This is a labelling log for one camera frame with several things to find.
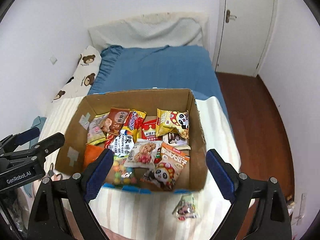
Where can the brown cookie packet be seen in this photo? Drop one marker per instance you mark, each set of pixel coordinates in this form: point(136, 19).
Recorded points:
point(114, 121)

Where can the blue bed sheet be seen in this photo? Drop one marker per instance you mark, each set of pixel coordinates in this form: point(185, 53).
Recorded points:
point(164, 67)

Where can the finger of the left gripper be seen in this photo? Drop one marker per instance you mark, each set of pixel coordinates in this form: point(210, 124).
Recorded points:
point(40, 149)
point(13, 141)

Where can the bear print long pillow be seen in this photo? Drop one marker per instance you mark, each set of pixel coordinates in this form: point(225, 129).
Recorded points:
point(84, 76)

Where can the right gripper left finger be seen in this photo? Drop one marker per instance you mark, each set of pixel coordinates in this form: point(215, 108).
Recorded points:
point(48, 219)

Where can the cranberry oat cookie packet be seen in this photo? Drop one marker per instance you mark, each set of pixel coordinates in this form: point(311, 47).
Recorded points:
point(143, 154)

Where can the small clear snack packet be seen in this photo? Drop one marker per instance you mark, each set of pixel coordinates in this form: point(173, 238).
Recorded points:
point(186, 208)

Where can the white door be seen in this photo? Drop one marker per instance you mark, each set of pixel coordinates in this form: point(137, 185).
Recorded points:
point(241, 44)

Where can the milk carton cardboard box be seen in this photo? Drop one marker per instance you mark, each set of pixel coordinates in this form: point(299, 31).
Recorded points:
point(71, 155)

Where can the chocolate wafer stick packet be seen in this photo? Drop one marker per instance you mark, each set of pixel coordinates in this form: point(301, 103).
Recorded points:
point(176, 141)

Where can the yellow panda snack packet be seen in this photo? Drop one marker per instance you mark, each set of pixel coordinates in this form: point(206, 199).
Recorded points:
point(172, 121)

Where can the wall socket plate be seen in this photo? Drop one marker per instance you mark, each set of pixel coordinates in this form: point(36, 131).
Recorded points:
point(300, 216)

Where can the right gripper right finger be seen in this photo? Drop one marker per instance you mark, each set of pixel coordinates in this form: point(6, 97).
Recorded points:
point(271, 219)

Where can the red crown snack packet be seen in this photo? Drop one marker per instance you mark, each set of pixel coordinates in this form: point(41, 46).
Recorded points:
point(148, 131)

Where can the clear yellow-edged snack packet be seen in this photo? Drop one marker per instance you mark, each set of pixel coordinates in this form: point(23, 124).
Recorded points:
point(95, 134)

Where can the metal door handle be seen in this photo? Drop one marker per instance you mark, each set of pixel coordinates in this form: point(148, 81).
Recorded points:
point(229, 17)

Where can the colourful candy balls packet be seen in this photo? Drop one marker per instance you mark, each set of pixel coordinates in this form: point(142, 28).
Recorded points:
point(119, 175)

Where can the orange crinkled snack packet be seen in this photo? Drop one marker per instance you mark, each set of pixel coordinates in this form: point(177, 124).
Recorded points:
point(92, 152)

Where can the teal folded blanket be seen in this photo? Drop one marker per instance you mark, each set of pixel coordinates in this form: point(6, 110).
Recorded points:
point(39, 123)

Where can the cat print striped blanket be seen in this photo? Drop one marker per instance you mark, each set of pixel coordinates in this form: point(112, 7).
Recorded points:
point(159, 192)

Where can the white wall switch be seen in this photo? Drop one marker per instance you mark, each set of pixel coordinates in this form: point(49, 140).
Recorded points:
point(53, 60)

